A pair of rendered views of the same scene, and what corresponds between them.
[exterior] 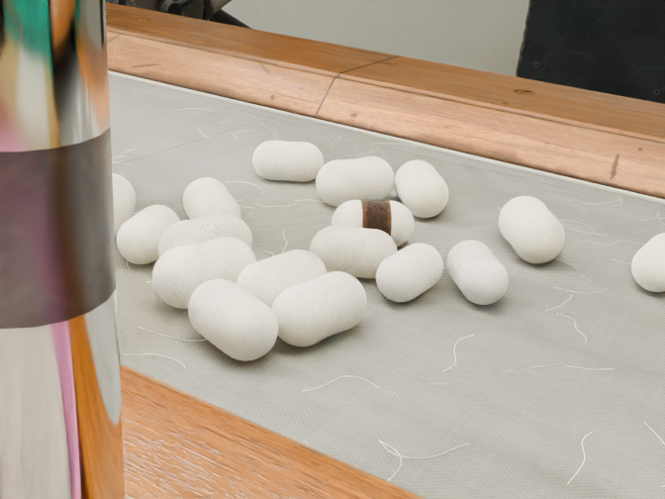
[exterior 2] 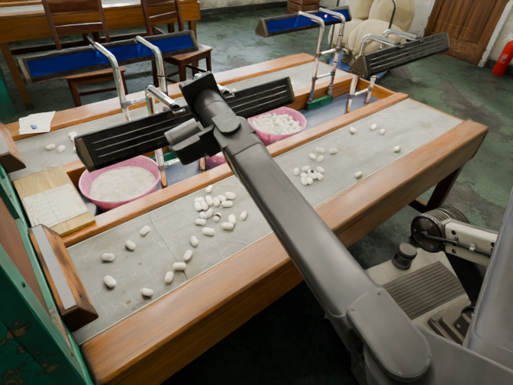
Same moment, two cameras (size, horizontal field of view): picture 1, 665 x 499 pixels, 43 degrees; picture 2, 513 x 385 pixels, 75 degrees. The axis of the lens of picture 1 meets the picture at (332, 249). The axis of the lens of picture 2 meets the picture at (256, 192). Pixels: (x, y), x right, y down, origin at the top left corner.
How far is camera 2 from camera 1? 1.14 m
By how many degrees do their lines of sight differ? 88
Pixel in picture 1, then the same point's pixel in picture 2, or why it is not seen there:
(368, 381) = (188, 209)
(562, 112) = (249, 254)
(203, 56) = not seen: hidden behind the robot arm
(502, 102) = (257, 247)
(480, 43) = not seen: outside the picture
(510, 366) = (185, 220)
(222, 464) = (172, 191)
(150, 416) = (179, 189)
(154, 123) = not seen: hidden behind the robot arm
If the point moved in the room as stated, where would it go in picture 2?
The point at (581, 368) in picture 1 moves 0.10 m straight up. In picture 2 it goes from (182, 225) to (179, 201)
